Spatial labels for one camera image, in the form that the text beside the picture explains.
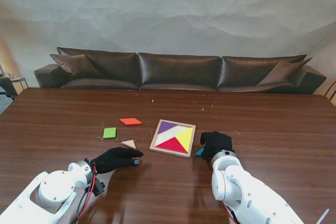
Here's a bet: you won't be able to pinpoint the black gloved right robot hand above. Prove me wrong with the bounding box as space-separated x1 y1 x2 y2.
199 131 235 161

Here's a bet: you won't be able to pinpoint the white cable tie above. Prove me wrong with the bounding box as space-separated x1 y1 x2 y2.
316 208 330 224

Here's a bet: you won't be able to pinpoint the natural wood tangram triangle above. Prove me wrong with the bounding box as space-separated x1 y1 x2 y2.
121 140 138 150

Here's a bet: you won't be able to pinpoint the small side table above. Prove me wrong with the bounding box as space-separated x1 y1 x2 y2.
4 73 29 96

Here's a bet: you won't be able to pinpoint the red black right arm cables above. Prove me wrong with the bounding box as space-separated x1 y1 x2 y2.
222 202 237 223

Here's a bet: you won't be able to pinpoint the orange tangram parallelogram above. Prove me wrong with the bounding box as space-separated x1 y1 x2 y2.
119 118 143 127

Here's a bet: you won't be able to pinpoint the red black arm cables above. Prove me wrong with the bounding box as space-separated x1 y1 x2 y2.
222 202 237 223
75 164 98 221

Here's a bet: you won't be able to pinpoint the purple tangram triangle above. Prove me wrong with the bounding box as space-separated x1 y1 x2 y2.
157 120 178 134

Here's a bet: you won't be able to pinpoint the brown leather sofa pillow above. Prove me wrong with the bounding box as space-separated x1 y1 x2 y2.
256 57 313 87
49 54 103 79

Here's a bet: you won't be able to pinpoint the large red tangram triangle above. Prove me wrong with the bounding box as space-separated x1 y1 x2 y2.
155 137 188 155

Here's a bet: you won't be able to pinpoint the dark brown leather sofa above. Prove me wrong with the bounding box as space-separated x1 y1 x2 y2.
33 47 327 95

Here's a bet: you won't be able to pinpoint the green tangram square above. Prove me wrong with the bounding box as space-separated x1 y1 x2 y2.
102 127 117 140

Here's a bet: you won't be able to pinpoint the red black left arm cables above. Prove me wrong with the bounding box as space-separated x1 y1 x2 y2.
75 164 98 221

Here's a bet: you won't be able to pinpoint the square wooden tangram tray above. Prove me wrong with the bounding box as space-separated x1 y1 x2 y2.
149 119 197 159

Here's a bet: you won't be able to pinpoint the large yellow tangram triangle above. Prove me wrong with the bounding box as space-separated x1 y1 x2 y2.
175 127 194 154

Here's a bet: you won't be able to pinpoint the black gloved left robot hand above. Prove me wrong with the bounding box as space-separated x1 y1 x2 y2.
90 147 144 175

